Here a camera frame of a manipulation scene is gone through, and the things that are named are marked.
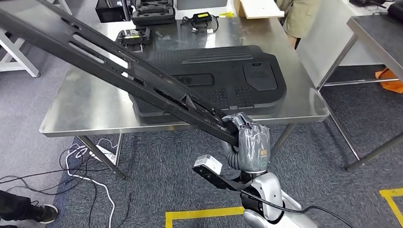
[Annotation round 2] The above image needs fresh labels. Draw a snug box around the stainless steel side table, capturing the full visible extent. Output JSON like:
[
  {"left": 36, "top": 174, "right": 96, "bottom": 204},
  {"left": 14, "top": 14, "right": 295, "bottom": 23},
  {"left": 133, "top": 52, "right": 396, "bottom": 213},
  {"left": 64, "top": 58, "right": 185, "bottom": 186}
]
[{"left": 316, "top": 14, "right": 403, "bottom": 171}]

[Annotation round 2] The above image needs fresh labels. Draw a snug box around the large black engine cover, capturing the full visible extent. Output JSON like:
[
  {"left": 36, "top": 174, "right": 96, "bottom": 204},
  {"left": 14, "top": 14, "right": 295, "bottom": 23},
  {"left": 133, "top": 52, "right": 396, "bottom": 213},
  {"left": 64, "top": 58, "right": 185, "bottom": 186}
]
[{"left": 129, "top": 45, "right": 288, "bottom": 124}]

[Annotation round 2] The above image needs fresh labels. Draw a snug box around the black box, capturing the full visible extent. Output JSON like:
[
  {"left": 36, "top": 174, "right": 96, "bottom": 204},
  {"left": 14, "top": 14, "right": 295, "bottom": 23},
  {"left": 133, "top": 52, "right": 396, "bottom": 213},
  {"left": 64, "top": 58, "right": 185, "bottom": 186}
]
[{"left": 95, "top": 0, "right": 133, "bottom": 23}]

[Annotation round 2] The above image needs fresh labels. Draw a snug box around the orange bag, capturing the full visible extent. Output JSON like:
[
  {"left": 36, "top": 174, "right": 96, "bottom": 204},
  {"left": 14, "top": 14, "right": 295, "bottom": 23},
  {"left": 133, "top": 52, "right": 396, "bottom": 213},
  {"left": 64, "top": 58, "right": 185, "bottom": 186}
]
[{"left": 374, "top": 66, "right": 403, "bottom": 94}]

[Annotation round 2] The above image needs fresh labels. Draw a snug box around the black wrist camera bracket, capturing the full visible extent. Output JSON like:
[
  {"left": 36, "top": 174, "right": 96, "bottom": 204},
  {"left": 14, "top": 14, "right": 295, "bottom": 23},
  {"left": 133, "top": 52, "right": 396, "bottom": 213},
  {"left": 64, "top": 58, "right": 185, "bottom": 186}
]
[{"left": 192, "top": 165, "right": 252, "bottom": 191}]

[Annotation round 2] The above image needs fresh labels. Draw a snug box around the white table frame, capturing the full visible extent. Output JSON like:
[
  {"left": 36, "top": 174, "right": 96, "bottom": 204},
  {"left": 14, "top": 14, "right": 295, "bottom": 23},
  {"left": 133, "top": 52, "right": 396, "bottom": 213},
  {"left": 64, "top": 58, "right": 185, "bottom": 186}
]
[{"left": 0, "top": 0, "right": 72, "bottom": 78}]

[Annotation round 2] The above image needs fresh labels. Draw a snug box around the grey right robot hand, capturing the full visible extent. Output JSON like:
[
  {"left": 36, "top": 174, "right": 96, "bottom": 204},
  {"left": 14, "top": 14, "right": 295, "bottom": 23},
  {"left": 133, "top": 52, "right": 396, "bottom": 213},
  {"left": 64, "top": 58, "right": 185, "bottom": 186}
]
[{"left": 221, "top": 112, "right": 271, "bottom": 174}]

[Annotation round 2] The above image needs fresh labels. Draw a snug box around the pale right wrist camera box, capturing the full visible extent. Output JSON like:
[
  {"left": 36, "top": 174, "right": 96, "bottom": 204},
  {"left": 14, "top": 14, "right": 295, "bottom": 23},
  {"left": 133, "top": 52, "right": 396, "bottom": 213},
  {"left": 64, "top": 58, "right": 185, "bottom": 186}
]
[{"left": 192, "top": 154, "right": 223, "bottom": 175}]

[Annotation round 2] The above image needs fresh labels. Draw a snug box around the black device with yellow mark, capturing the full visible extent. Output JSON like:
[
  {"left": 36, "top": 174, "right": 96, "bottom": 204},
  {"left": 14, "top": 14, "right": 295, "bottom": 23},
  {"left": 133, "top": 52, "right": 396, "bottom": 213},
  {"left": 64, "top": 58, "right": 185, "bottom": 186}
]
[{"left": 349, "top": 0, "right": 386, "bottom": 9}]

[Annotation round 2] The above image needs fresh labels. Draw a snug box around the long black plastic part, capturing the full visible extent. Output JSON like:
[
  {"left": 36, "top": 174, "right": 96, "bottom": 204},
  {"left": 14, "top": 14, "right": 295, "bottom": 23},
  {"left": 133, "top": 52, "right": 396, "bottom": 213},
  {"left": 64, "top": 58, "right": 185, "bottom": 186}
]
[{"left": 0, "top": 0, "right": 239, "bottom": 147}]

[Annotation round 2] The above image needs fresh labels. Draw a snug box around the black power adapter with cable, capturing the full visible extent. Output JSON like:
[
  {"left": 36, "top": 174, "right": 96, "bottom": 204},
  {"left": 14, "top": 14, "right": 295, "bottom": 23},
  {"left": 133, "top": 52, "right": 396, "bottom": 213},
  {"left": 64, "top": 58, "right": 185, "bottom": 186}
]
[{"left": 182, "top": 12, "right": 220, "bottom": 34}]

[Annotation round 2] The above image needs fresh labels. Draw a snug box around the stainless steel workbench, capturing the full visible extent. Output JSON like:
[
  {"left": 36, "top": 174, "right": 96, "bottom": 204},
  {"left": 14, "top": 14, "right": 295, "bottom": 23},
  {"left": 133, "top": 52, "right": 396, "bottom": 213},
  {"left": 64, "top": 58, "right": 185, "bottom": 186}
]
[{"left": 39, "top": 17, "right": 330, "bottom": 179}]

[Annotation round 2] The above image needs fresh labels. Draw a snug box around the black controller with yellow label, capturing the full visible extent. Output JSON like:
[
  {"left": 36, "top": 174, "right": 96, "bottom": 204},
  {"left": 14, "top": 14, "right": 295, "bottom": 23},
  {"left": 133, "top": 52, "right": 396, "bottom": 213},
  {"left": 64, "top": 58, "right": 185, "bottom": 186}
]
[{"left": 115, "top": 28, "right": 152, "bottom": 53}]

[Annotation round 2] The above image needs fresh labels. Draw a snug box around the black foam tool case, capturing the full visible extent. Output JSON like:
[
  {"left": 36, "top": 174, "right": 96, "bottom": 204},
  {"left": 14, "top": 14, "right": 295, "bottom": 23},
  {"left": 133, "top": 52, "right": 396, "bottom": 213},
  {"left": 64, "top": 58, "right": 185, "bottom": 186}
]
[{"left": 131, "top": 0, "right": 176, "bottom": 26}]

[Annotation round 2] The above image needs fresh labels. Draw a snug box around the white floor cable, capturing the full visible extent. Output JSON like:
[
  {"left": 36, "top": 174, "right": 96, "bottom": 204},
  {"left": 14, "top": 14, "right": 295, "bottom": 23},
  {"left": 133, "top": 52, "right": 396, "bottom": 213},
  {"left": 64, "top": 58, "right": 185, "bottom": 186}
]
[{"left": 65, "top": 138, "right": 119, "bottom": 228}]

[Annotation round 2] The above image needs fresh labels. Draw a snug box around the white power strip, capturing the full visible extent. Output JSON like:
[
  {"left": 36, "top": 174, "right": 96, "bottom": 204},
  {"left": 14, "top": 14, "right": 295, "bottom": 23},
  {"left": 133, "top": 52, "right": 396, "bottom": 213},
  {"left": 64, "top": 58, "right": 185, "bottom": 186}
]
[{"left": 89, "top": 144, "right": 117, "bottom": 164}]

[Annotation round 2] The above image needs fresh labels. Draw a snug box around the person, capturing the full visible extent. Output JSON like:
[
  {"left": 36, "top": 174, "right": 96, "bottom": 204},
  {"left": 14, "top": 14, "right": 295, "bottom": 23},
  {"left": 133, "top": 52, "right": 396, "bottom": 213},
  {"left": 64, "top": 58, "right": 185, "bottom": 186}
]
[
  {"left": 0, "top": 190, "right": 59, "bottom": 228},
  {"left": 276, "top": 0, "right": 322, "bottom": 49}
]

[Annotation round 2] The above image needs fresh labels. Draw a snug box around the black floor cable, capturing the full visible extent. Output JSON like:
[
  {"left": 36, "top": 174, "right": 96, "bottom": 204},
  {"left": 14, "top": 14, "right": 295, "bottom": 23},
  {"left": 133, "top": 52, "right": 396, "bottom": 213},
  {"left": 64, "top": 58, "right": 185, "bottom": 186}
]
[{"left": 0, "top": 143, "right": 133, "bottom": 228}]

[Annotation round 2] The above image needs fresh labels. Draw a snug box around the yellow floor tape square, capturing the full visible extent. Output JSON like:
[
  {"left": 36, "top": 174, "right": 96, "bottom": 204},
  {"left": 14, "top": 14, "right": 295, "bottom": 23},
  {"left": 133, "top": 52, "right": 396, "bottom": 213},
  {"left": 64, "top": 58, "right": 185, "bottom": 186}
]
[{"left": 378, "top": 188, "right": 403, "bottom": 226}]

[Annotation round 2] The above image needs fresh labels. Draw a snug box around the grey box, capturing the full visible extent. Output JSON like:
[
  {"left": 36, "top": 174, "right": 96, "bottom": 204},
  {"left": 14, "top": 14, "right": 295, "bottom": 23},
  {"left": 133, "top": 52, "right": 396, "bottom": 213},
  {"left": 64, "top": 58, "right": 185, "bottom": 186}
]
[{"left": 176, "top": 0, "right": 228, "bottom": 10}]

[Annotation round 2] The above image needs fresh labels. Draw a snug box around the cardboard box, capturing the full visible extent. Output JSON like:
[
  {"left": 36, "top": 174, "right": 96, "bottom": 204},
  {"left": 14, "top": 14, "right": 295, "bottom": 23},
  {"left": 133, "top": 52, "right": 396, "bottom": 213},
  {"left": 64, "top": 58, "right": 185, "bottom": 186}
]
[{"left": 233, "top": 0, "right": 285, "bottom": 19}]

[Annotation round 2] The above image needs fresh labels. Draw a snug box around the white cabinet panel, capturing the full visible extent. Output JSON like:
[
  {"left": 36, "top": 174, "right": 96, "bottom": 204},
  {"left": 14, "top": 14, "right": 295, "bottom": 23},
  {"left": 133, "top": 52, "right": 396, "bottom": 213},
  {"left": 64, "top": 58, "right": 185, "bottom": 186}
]
[{"left": 296, "top": 0, "right": 383, "bottom": 89}]

